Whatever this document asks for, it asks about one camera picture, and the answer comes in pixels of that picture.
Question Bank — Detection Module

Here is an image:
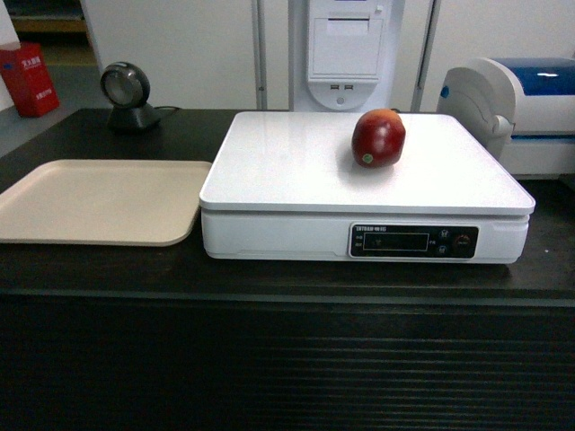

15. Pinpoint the dark red mango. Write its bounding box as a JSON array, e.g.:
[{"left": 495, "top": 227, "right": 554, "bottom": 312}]
[{"left": 351, "top": 109, "right": 406, "bottom": 169}]

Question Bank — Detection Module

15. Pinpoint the white checkout scale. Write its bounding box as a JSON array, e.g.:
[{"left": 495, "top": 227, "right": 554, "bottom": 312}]
[{"left": 199, "top": 112, "right": 535, "bottom": 264}]

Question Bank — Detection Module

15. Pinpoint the black checkout counter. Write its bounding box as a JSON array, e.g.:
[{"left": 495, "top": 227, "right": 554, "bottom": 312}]
[{"left": 0, "top": 108, "right": 575, "bottom": 431}]

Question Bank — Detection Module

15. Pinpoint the white kiosk terminal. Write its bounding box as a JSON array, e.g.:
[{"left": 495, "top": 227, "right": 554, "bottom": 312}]
[{"left": 287, "top": 0, "right": 405, "bottom": 112}]

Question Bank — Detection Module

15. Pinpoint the black barcode scanner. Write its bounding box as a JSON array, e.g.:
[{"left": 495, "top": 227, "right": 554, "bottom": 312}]
[{"left": 100, "top": 62, "right": 161, "bottom": 133}]

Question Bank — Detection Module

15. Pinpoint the beige plastic tray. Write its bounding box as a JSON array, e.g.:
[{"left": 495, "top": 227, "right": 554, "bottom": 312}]
[{"left": 1, "top": 160, "right": 211, "bottom": 247}]

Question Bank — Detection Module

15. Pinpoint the white blue label printer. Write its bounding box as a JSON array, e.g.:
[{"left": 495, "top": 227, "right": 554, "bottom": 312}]
[{"left": 437, "top": 57, "right": 574, "bottom": 177}]

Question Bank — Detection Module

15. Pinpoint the red fire extinguisher box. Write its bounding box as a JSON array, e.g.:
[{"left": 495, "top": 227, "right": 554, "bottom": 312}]
[{"left": 1, "top": 42, "right": 59, "bottom": 118}]

